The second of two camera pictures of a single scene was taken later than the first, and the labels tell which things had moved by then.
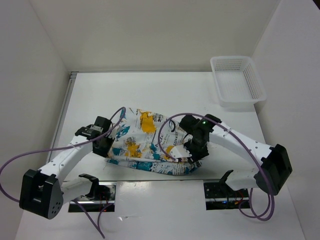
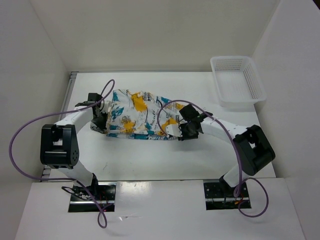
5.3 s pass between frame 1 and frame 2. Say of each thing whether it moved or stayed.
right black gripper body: moved
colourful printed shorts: moved
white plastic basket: stayed
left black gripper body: moved
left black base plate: stayed
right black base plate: stayed
